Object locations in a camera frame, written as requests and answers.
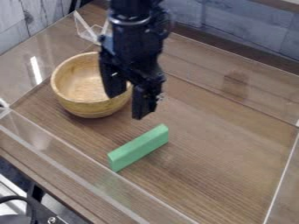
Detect black table frame bracket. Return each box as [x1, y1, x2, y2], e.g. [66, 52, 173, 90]
[27, 184, 70, 224]

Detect wooden bowl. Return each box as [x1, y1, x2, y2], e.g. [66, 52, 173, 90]
[51, 52, 133, 118]

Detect green rectangular stick block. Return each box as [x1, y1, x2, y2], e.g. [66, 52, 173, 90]
[107, 124, 170, 172]

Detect clear acrylic corner bracket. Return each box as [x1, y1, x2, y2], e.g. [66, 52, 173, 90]
[74, 10, 110, 46]

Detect clear acrylic tray walls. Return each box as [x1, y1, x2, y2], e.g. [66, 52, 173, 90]
[0, 17, 299, 224]

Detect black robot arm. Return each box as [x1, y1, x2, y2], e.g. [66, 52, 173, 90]
[99, 0, 171, 120]

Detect black cable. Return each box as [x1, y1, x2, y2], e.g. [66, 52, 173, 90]
[0, 195, 37, 224]

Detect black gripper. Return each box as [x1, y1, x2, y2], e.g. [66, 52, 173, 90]
[99, 11, 171, 120]

